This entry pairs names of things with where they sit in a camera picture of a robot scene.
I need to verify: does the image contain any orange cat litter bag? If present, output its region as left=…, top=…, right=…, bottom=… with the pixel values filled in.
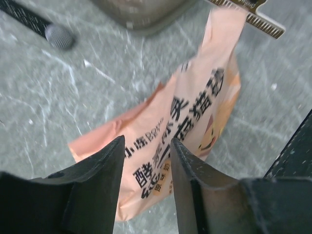
left=69, top=7, right=247, bottom=221

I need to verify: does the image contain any black microphone with grey head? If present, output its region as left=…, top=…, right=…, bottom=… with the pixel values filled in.
left=0, top=0, right=75, bottom=50

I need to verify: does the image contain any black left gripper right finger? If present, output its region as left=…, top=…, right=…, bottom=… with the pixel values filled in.
left=171, top=139, right=312, bottom=234

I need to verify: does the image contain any brown plastic litter box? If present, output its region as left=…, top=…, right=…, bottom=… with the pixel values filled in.
left=92, top=0, right=197, bottom=37

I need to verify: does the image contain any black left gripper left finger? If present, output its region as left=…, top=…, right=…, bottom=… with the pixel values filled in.
left=0, top=136, right=125, bottom=234

